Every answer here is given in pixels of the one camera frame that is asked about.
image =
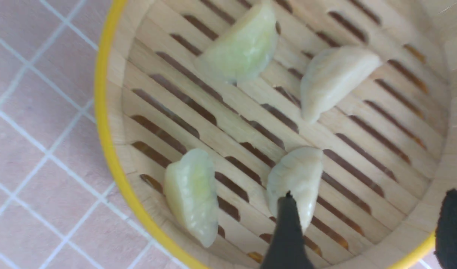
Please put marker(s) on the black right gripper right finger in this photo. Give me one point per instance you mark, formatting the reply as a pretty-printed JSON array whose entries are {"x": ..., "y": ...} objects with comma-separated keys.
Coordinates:
[{"x": 446, "y": 232}]

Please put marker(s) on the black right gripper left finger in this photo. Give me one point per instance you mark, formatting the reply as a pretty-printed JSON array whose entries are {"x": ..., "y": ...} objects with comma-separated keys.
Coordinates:
[{"x": 287, "y": 247}]

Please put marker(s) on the pale greenish dumpling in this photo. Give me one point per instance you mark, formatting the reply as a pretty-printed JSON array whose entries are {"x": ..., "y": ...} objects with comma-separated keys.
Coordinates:
[{"x": 245, "y": 50}]

